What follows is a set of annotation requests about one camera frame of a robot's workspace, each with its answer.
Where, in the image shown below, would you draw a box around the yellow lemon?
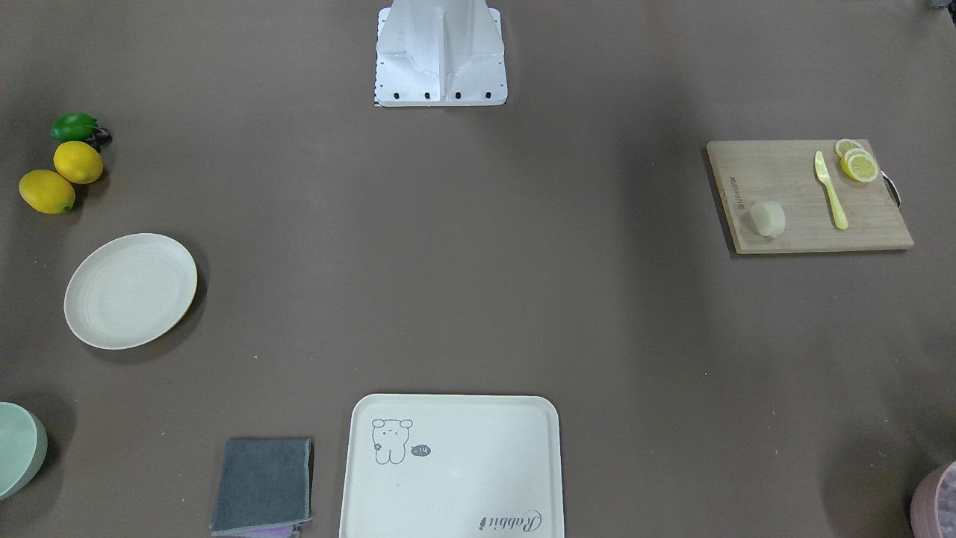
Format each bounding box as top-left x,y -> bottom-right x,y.
52,142 -> 105,185
19,170 -> 75,214

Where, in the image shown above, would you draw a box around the cream round plate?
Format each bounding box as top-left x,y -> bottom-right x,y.
63,234 -> 199,350

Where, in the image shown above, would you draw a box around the lemon slice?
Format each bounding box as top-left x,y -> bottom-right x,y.
841,149 -> 881,182
834,137 -> 863,159

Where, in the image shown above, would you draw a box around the yellow lemon lower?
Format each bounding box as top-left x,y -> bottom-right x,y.
19,170 -> 75,214

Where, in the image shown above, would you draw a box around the lemon slice back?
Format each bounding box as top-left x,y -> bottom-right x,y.
834,137 -> 863,159

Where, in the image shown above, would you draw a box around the yellow plastic knife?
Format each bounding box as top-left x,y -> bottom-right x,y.
813,150 -> 849,229

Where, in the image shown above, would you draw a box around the lemon slice front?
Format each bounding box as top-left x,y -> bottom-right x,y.
841,149 -> 881,182

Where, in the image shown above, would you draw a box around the green lime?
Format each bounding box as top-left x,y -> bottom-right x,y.
50,113 -> 99,142

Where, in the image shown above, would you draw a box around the pink bowl with ice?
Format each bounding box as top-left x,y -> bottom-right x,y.
910,462 -> 955,537

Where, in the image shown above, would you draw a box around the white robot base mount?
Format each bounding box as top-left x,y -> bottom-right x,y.
373,1 -> 509,107

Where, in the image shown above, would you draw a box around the white steamed bun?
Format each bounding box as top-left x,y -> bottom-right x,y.
750,201 -> 786,238

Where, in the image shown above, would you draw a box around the mint green bowl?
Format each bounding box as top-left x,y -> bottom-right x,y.
1,402 -> 48,498

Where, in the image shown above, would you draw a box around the cream rabbit tray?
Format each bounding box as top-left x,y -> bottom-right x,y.
339,394 -> 565,537

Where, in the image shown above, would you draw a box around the grey folded cloth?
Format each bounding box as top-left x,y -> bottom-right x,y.
211,437 -> 313,537

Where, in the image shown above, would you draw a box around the wooden cutting board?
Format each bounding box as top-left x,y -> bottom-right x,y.
706,140 -> 914,255

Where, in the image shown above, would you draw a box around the dark cherries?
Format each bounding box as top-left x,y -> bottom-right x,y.
83,127 -> 113,152

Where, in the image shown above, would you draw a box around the yellow lemon upper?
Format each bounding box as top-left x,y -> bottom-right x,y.
52,142 -> 105,185

